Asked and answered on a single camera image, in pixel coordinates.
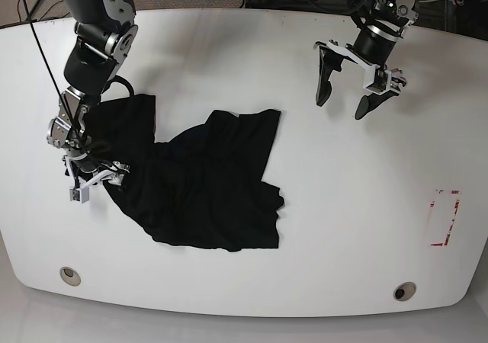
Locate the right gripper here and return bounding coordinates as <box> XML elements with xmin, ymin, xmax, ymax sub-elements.
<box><xmin>63</xmin><ymin>153</ymin><xmax>130</xmax><ymax>191</ymax></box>

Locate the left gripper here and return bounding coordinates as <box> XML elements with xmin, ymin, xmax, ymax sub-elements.
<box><xmin>314</xmin><ymin>24</ymin><xmax>406</xmax><ymax>120</ymax></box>

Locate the black t-shirt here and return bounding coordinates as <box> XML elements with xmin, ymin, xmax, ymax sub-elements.
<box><xmin>85</xmin><ymin>95</ymin><xmax>284</xmax><ymax>252</ymax></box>

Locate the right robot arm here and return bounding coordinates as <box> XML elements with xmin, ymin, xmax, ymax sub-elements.
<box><xmin>47</xmin><ymin>0</ymin><xmax>138</xmax><ymax>194</ymax></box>

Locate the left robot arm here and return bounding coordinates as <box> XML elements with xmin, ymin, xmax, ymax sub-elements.
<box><xmin>314</xmin><ymin>0</ymin><xmax>418</xmax><ymax>120</ymax></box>

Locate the red tape rectangle marking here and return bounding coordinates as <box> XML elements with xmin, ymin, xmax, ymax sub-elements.
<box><xmin>425</xmin><ymin>189</ymin><xmax>461</xmax><ymax>247</ymax></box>

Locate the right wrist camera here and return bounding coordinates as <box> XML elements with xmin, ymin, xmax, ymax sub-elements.
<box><xmin>69</xmin><ymin>187</ymin><xmax>90</xmax><ymax>204</ymax></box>

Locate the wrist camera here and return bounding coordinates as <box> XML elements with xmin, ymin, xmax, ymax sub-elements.
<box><xmin>363</xmin><ymin>66</ymin><xmax>391</xmax><ymax>95</ymax></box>
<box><xmin>69</xmin><ymin>187</ymin><xmax>90</xmax><ymax>204</ymax></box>

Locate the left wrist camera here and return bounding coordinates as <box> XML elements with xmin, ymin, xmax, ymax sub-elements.
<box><xmin>363</xmin><ymin>66</ymin><xmax>391</xmax><ymax>95</ymax></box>

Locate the left table cable grommet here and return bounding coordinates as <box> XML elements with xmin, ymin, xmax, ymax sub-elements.
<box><xmin>59</xmin><ymin>267</ymin><xmax>81</xmax><ymax>287</ymax></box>

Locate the table cable grommet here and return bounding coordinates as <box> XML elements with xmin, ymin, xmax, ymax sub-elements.
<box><xmin>393</xmin><ymin>282</ymin><xmax>416</xmax><ymax>302</ymax></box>
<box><xmin>59</xmin><ymin>267</ymin><xmax>81</xmax><ymax>287</ymax></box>

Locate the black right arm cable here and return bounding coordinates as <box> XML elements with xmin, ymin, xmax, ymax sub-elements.
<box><xmin>14</xmin><ymin>0</ymin><xmax>85</xmax><ymax>146</ymax></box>

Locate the right table cable grommet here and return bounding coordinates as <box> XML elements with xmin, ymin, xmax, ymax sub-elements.
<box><xmin>393</xmin><ymin>282</ymin><xmax>416</xmax><ymax>302</ymax></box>

